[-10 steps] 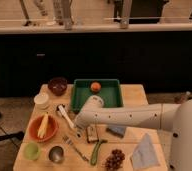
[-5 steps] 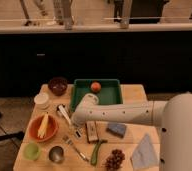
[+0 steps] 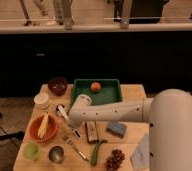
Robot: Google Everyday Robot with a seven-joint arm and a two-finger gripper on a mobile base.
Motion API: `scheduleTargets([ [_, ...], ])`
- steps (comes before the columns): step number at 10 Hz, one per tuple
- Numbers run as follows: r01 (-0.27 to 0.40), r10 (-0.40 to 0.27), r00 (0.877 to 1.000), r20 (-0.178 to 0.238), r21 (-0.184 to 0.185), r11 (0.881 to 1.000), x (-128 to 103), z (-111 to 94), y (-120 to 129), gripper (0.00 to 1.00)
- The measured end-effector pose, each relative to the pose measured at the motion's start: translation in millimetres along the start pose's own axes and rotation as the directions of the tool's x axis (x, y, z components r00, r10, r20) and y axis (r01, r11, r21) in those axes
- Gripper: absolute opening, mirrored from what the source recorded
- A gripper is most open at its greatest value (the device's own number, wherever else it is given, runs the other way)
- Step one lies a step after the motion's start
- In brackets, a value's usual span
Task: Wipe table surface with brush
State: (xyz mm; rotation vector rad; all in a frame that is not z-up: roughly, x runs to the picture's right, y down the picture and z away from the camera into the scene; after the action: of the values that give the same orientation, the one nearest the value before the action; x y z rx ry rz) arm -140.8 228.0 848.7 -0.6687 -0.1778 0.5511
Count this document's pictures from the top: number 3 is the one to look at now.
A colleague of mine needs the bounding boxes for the small metal bowl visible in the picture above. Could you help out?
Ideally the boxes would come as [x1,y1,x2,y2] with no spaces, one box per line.
[49,146,64,163]

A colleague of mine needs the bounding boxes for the bunch of red grapes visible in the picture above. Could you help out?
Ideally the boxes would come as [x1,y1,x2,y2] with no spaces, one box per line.
[105,149,125,171]

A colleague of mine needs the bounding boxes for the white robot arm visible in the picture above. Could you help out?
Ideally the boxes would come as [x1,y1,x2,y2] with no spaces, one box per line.
[69,89,192,171]

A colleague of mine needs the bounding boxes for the green peeler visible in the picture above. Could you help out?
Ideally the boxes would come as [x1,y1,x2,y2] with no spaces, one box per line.
[90,139,108,166]

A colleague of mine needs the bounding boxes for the blue sponge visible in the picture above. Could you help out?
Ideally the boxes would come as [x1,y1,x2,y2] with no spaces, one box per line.
[106,122,127,138]

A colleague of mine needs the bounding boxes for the wooden block eraser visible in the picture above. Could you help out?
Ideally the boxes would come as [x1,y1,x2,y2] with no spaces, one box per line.
[85,121,99,144]

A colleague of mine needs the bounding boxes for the white handled brush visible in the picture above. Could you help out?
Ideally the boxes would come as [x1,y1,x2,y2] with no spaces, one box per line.
[56,104,81,139]

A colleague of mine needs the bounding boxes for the grey folded cloth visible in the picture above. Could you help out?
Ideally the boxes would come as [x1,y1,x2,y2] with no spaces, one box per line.
[131,134,149,171]

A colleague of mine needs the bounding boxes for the light green cup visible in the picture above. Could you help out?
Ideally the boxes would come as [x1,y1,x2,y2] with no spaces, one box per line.
[23,142,40,161]

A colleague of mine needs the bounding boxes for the dark red bowl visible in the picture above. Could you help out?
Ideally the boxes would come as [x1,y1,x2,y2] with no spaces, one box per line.
[48,77,67,96]

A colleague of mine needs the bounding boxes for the orange fruit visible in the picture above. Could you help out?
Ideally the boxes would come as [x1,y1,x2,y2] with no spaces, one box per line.
[90,82,101,93]

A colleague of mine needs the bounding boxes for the white stacked cups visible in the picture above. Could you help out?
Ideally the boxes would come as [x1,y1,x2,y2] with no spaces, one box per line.
[34,92,49,109]

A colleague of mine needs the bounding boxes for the black tripod leg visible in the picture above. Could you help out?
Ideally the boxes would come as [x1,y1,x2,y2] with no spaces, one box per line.
[0,112,24,142]

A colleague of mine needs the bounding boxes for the orange bowl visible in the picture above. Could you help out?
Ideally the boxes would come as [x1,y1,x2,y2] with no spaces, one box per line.
[29,114,58,143]

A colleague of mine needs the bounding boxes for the green plastic tray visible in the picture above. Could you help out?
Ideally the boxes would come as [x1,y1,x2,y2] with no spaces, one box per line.
[71,79,122,105]

